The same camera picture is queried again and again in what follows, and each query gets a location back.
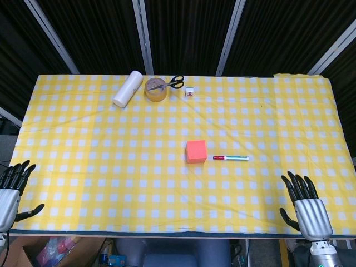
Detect aluminium frame post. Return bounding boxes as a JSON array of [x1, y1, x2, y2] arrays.
[[23, 0, 81, 75], [306, 18, 356, 76], [0, 106, 23, 127], [215, 0, 247, 76], [131, 0, 155, 76]]

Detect grey robot torso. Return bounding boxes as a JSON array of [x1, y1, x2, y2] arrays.
[[114, 237, 232, 267]]

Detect white cylindrical roll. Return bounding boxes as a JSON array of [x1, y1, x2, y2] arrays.
[[112, 70, 144, 108]]

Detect yellow checkered tablecloth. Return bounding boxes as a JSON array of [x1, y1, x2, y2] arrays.
[[10, 72, 356, 236]]

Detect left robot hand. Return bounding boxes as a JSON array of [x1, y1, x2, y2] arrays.
[[0, 160, 46, 233]]

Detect red green white marker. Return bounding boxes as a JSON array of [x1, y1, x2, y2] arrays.
[[212, 155, 250, 162]]

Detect black handled scissors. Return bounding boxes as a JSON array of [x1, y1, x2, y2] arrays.
[[147, 75, 185, 91]]

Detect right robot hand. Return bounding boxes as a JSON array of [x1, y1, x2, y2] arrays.
[[279, 171, 334, 241]]

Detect pink cube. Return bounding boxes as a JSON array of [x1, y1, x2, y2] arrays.
[[185, 140, 208, 164]]

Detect cardboard box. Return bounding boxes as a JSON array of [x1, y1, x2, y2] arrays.
[[0, 236, 107, 267]]

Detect black curtain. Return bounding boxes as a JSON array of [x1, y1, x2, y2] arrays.
[[0, 0, 356, 120]]

